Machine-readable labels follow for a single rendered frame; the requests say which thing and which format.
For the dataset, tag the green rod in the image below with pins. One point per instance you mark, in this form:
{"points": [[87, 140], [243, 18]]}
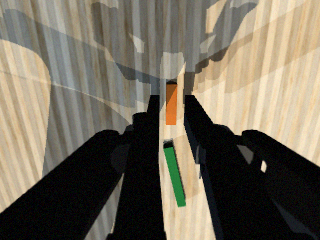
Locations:
{"points": [[174, 174]]}

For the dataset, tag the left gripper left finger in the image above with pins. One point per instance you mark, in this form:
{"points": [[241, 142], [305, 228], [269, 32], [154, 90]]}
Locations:
{"points": [[66, 202]]}

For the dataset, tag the orange rod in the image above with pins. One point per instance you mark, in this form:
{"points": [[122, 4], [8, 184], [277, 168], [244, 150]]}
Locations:
{"points": [[171, 103]]}

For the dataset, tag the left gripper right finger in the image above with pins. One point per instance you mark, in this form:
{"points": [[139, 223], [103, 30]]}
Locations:
{"points": [[238, 198]]}

